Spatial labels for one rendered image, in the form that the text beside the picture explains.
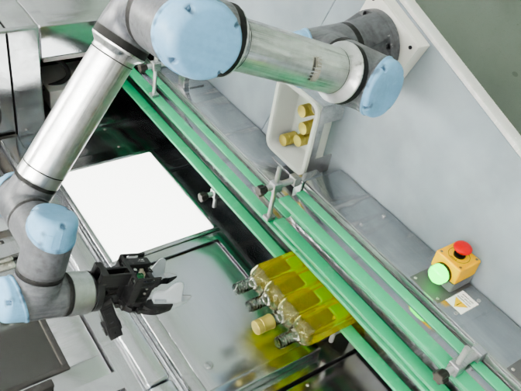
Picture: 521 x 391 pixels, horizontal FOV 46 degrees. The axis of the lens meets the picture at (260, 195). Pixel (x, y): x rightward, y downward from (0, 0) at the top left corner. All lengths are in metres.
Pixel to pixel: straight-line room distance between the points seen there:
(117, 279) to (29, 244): 0.18
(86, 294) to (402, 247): 0.74
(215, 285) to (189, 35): 0.90
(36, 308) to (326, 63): 0.62
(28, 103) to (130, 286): 1.11
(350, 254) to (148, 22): 0.75
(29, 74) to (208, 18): 1.24
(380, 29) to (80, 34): 1.04
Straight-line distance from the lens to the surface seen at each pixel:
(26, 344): 1.59
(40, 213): 0.99
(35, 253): 1.00
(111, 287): 1.12
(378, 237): 1.47
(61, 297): 1.06
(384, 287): 1.39
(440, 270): 1.37
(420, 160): 1.45
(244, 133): 1.87
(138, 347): 1.51
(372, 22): 1.37
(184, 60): 0.90
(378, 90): 1.17
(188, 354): 1.50
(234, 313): 1.59
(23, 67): 2.05
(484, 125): 1.33
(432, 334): 1.34
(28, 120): 2.15
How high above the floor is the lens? 1.80
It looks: 32 degrees down
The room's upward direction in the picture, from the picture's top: 108 degrees counter-clockwise
